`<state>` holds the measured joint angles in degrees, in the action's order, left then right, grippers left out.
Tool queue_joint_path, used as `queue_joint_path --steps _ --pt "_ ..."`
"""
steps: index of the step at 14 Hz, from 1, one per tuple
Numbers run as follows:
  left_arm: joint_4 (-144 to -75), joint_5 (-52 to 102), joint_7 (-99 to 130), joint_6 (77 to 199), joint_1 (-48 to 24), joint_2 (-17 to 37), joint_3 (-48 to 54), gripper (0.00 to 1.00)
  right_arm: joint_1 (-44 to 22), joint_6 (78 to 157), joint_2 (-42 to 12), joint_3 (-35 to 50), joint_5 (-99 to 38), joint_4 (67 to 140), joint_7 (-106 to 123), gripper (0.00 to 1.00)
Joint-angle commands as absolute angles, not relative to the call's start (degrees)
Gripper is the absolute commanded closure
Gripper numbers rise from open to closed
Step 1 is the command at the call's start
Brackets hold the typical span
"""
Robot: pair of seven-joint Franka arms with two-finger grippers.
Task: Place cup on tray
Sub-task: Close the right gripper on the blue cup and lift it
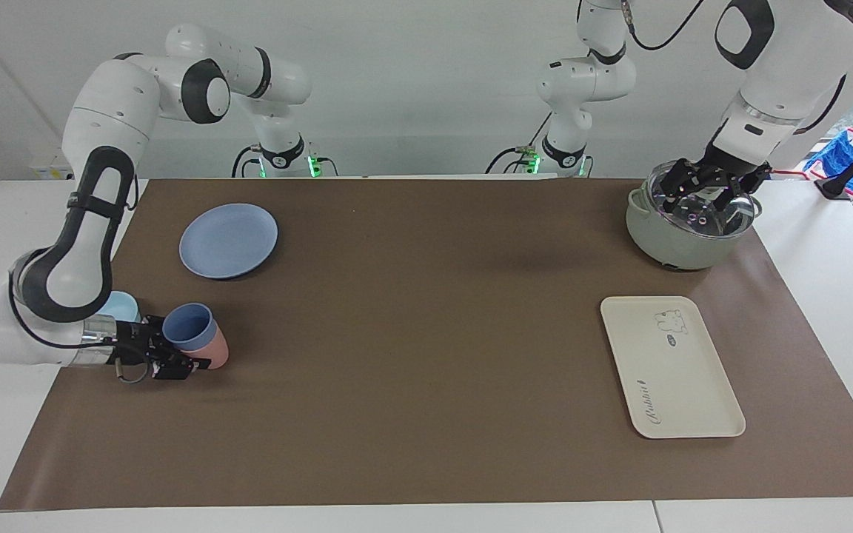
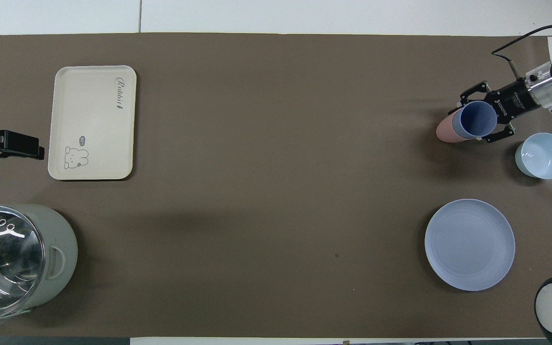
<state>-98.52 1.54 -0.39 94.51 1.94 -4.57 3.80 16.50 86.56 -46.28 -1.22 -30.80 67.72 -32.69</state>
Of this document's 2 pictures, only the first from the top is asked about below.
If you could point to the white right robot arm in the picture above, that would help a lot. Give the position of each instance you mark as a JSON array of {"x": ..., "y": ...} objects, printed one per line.
[{"x": 101, "y": 111}]

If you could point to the yellow labelled box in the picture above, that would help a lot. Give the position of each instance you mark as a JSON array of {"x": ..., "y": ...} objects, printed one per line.
[{"x": 52, "y": 172}]

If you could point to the blue ribbed cup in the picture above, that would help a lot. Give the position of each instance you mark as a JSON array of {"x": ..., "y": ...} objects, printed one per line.
[{"x": 188, "y": 326}]

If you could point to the pink cup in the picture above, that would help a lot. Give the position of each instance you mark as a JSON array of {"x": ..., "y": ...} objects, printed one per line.
[{"x": 215, "y": 354}]

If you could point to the lavender blue plate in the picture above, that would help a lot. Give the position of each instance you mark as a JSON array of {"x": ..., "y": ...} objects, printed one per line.
[{"x": 228, "y": 240}]

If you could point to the blue cloth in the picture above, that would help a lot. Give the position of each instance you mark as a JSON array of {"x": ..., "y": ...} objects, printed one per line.
[{"x": 845, "y": 152}]

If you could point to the cream rabbit print tray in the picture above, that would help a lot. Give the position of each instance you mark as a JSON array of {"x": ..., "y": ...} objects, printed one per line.
[{"x": 674, "y": 377}]

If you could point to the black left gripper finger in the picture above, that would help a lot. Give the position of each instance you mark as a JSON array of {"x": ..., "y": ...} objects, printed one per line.
[
  {"x": 680, "y": 181},
  {"x": 748, "y": 189}
]

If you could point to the brown table mat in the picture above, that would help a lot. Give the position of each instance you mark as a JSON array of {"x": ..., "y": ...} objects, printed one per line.
[{"x": 426, "y": 370}]

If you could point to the grey green cooking pot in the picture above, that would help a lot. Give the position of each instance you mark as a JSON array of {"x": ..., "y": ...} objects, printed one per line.
[{"x": 663, "y": 244}]

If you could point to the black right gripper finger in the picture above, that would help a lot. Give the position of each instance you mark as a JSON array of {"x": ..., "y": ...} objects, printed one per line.
[
  {"x": 178, "y": 368},
  {"x": 155, "y": 324}
]

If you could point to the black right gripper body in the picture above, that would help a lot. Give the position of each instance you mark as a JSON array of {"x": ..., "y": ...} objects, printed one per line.
[{"x": 141, "y": 348}]

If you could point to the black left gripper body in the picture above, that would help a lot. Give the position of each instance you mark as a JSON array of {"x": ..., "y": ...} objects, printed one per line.
[{"x": 726, "y": 169}]

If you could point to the light blue bowl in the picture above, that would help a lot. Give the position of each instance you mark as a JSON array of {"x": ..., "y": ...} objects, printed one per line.
[{"x": 124, "y": 307}]

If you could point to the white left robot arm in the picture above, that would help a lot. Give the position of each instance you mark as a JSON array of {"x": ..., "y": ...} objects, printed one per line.
[{"x": 789, "y": 59}]

